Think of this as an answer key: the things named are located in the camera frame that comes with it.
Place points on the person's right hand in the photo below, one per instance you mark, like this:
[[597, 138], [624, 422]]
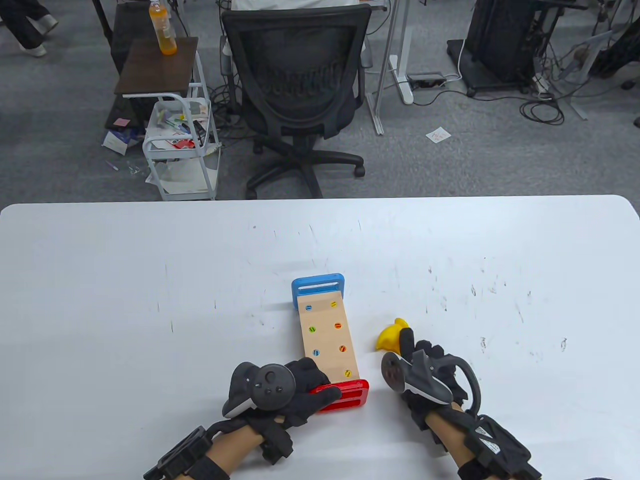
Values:
[[407, 342]]

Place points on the person's left hand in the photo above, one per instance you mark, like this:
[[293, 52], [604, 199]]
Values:
[[310, 395]]

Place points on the yellow toy hammer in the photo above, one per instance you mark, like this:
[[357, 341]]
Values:
[[390, 337]]

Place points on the wooden rainbow hammer bench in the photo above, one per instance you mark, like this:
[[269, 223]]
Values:
[[327, 360]]

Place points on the person's left forearm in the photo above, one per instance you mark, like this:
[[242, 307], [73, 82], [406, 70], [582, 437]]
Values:
[[235, 447]]

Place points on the person's right forearm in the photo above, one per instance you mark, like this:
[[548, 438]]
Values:
[[452, 445]]

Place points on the black hand controller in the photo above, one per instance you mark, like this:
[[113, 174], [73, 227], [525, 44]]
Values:
[[425, 382], [272, 387]]

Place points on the white paper note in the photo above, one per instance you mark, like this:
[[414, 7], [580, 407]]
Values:
[[438, 135]]

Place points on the white desk leg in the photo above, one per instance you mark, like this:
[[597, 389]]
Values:
[[402, 80]]

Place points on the grey power strip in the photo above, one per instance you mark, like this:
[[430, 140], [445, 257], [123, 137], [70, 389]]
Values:
[[425, 80]]

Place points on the red packet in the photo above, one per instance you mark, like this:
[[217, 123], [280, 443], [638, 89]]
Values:
[[182, 144]]

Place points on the black mesh office chair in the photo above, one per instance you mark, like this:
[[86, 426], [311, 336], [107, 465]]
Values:
[[300, 75]]

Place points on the white power strip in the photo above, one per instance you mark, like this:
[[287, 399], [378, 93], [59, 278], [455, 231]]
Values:
[[542, 85]]

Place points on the purple pen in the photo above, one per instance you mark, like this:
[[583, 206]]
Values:
[[111, 165]]

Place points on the black equipment cabinet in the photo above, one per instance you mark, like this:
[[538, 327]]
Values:
[[500, 40]]

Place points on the blue white box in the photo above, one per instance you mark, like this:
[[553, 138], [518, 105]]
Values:
[[117, 142]]

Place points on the pink sticky note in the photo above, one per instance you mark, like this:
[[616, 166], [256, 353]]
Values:
[[121, 121]]

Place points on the white rolling cart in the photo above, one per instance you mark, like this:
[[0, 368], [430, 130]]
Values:
[[165, 95]]

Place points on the brown side table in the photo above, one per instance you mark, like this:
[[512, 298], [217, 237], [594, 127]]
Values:
[[155, 70]]

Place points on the orange drink bottle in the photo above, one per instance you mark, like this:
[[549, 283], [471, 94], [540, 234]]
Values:
[[165, 35]]

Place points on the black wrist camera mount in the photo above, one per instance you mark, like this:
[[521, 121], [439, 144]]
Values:
[[180, 455], [500, 445]]

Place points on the grey metal frame bar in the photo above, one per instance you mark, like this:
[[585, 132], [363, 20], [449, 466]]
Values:
[[376, 112]]

